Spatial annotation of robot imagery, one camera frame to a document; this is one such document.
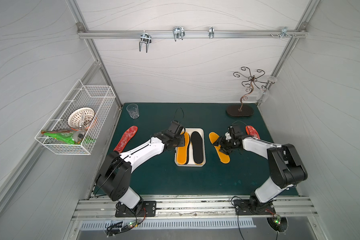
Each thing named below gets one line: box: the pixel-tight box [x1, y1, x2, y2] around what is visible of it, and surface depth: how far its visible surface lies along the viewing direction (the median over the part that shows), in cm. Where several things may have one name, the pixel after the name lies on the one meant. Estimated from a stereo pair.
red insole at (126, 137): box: [113, 125, 138, 154], surface depth 103 cm
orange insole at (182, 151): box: [177, 131, 190, 165], surface depth 92 cm
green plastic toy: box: [41, 130, 85, 145], surface depth 56 cm
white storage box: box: [174, 128, 206, 167], surface depth 93 cm
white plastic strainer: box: [67, 107, 96, 129], surface depth 67 cm
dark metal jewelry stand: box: [226, 66, 269, 117], surface depth 100 cm
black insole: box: [191, 131, 204, 165], surface depth 95 cm
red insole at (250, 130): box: [245, 125, 261, 140], surface depth 106 cm
